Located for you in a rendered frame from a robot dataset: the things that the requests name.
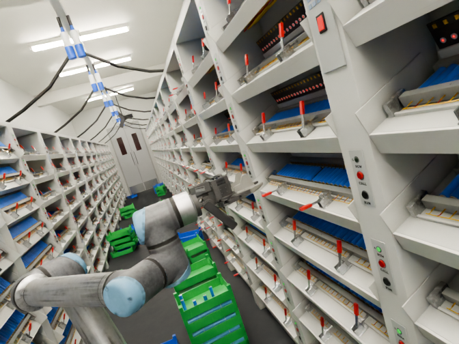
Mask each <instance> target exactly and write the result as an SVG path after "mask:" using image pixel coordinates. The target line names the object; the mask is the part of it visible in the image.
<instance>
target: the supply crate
mask: <svg viewBox="0 0 459 344"><path fill-rule="evenodd" d="M217 275H218V277H216V278H214V279H212V280H210V281H208V282H206V283H204V284H202V285H199V286H197V287H195V288H193V289H190V290H188V291H186V292H184V293H181V294H182V297H183V300H184V303H185V304H186V308H187V310H185V311H184V309H183V307H182V303H181V301H180V298H179V295H177V292H175V293H173V295H174V297H175V299H176V303H177V305H178V308H179V311H180V314H181V316H182V320H183V322H185V321H187V320H189V319H191V318H193V317H195V316H197V315H199V314H201V313H204V312H206V311H208V310H210V309H212V308H214V307H216V306H218V305H220V304H222V303H224V302H226V301H228V300H230V299H232V298H234V294H233V291H232V288H231V285H230V284H229V283H228V284H227V282H226V281H225V280H224V278H223V277H222V276H221V273H220V272H218V273H217ZM209 286H212V289H213V292H214V295H215V296H214V297H212V296H211V293H210V290H209ZM205 294H206V296H207V300H206V301H205V300H204V297H203V295H205ZM193 300H196V302H197V305H195V306H194V304H193Z"/></svg>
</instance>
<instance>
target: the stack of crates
mask: <svg viewBox="0 0 459 344"><path fill-rule="evenodd" d="M205 256H206V258H205V259H202V260H200V261H197V262H195V263H192V264H191V265H190V266H191V273H190V275H189V277H188V278H187V279H186V280H185V281H182V282H181V283H180V284H179V285H177V286H175V287H173V288H174V289H175V292H177V295H180V294H181V293H184V292H186V291H188V290H190V289H193V288H195V287H197V286H199V285H202V284H204V283H206V282H208V281H210V280H212V279H214V278H216V277H218V275H217V273H218V270H217V266H216V263H215V262H213V261H212V260H211V259H210V258H209V256H208V254H206V255H205Z"/></svg>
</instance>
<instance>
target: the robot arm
mask: <svg viewBox="0 0 459 344"><path fill-rule="evenodd" d="M262 185H263V182H260V183H258V181H255V182H253V181H252V180H251V178H250V177H249V176H248V175H247V174H244V175H242V173H237V174H236V175H235V181H234V183H232V184H231V183H230V181H229V179H228V176H227V175H221V174H218V175H215V176H213V177H210V178H207V179H205V180H204V181H203V182H202V183H200V184H198V185H195V186H190V187H188V188H187V189H188V191H189V194H188V192H186V191H185V192H182V193H180V194H178V195H175V196H173V197H170V198H168V199H166V200H163V201H160V202H158V203H155V204H153V205H150V206H147V207H144V208H143V209H141V210H138V211H136V212H135V213H134V214H133V224H134V227H135V231H136V234H137V237H138V241H139V243H140V244H141V245H144V244H145V245H146V246H147V249H148V252H149V254H150V256H149V257H147V258H145V259H144V260H142V261H141V262H139V263H138V264H137V265H135V266H133V267H132V268H130V269H127V270H116V271H114V272H102V273H94V274H88V273H87V266H86V263H85V262H84V261H83V259H82V258H81V257H79V256H78V255H77V254H74V253H65V254H63V255H60V256H57V257H56V258H54V259H52V260H50V261H48V262H46V263H44V264H42V265H40V266H38V267H37V268H34V269H32V270H30V271H28V272H27V273H26V274H24V275H22V276H21V277H20V278H19V279H18V280H17V281H16V282H15V284H14V285H13V287H12V290H11V293H10V299H11V302H12V304H13V305H14V306H15V308H17V309H18V310H20V311H24V312H34V311H38V310H40V309H42V308H43V307H63V309H64V310H65V312H66V314H67V316H68V317H69V318H70V321H71V322H72V324H73V325H74V327H75V328H76V330H77V332H78V333H79V335H80V336H81V338H82V339H83V342H84V343H85V344H127V343H126V341H125V340H124V338H123V337H122V335H121V334H120V332H119V330H118V329H117V327H116V326H115V324H114V323H113V321H112V319H111V318H110V316H109V314H108V313H107V311H106V310H105V308H104V307H107V308H108V309H109V310H110V311H111V312H112V313H113V314H114V315H117V316H119V317H128V316H131V315H132V314H133V313H136V312H137V311H139V310H140V309H141V308H142V306H143V305H144V304H145V303H146V302H148V301H149V300H150V299H152V298H153V297H154V296H155V295H156V294H157V293H158V292H160V291H161V290H162V289H164V288H172V287H175V286H177V285H179V284H180V283H181V282H182V281H185V280H186V279H187V278H188V277H189V275H190V273H191V266H190V263H189V259H188V258H187V256H186V253H185V251H184V248H183V246H182V243H181V241H180V238H179V235H178V232H177V231H176V230H177V229H180V228H182V227H184V226H187V225H189V224H191V223H193V222H196V221H197V220H198V216H201V215H202V210H201V207H203V208H204V209H206V210H207V211H209V212H210V213H211V214H212V215H213V216H215V217H216V218H218V219H219V220H220V221H221V222H222V223H223V225H224V226H225V227H227V228H230V229H232V230H234V229H235V228H236V226H237V225H238V223H237V222H236V221H235V219H234V217H233V216H230V215H227V214H225V213H224V212H223V211H221V210H220V209H219V207H224V206H226V205H229V204H231V203H233V202H235V201H238V200H241V199H243V198H245V197H247V196H249V195H250V194H252V193H254V192H255V191H257V190H258V189H259V188H260V187H261V186H262ZM200 199H201V201H199V200H200Z"/></svg>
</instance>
